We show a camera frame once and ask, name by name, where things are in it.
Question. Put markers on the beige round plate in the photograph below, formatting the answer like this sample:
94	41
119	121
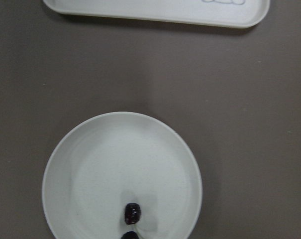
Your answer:
114	159

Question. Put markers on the dark red cherry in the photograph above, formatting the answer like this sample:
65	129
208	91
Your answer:
130	235
132	213

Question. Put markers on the white rabbit tray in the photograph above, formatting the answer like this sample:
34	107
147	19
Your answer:
221	13

